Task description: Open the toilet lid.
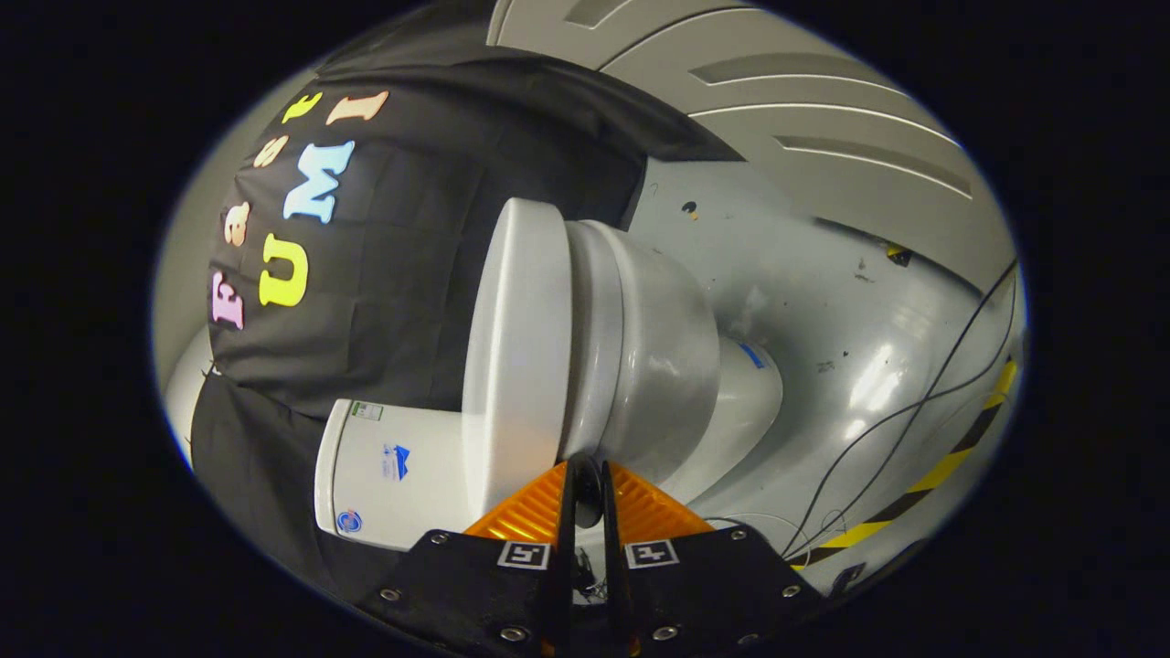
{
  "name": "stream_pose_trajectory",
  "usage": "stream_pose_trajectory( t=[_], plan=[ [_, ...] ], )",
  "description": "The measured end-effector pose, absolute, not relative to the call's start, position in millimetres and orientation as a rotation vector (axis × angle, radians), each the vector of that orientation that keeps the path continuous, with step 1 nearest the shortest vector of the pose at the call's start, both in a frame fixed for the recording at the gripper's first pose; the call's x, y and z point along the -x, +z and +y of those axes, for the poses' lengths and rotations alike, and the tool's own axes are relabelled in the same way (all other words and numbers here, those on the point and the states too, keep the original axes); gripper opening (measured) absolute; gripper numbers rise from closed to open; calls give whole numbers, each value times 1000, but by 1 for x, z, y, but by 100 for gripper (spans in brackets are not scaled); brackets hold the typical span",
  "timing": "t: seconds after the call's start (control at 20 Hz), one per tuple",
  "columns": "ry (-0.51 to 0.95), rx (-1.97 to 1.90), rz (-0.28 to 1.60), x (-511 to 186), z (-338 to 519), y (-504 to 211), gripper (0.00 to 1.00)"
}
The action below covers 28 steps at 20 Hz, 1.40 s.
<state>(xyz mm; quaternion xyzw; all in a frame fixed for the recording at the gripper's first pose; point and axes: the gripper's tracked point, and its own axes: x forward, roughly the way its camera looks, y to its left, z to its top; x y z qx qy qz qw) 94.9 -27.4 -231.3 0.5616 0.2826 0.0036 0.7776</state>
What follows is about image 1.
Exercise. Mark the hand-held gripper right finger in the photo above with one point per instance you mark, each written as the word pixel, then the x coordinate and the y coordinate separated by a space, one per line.
pixel 658 594

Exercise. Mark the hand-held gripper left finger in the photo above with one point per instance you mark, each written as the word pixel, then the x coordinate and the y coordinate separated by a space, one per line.
pixel 516 594

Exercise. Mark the white toilet lid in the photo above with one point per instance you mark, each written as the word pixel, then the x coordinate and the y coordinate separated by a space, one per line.
pixel 516 347

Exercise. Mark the white ceramic toilet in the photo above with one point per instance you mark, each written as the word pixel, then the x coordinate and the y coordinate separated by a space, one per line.
pixel 658 366

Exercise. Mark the yellow black floor tape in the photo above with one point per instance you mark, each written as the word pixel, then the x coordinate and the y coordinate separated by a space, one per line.
pixel 923 480

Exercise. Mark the black backdrop cloth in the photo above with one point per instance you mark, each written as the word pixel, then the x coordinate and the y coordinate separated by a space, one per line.
pixel 402 274

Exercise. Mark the white drawer cabinet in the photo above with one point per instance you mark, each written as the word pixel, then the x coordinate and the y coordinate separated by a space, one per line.
pixel 804 110

